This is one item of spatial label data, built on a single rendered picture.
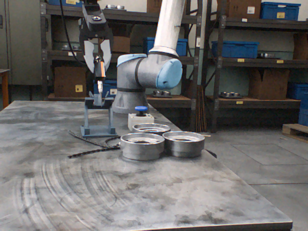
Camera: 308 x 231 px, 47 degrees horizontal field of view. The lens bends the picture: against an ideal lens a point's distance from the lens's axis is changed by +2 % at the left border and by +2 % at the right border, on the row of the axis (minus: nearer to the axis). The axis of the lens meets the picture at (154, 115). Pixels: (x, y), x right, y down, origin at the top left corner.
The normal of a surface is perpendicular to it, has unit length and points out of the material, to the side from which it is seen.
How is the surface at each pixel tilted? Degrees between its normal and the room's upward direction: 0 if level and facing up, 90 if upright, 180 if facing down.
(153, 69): 75
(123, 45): 84
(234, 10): 91
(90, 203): 0
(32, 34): 90
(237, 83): 90
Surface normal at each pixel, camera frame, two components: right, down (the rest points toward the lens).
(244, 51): 0.20, 0.18
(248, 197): 0.04, -0.98
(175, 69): 0.79, 0.26
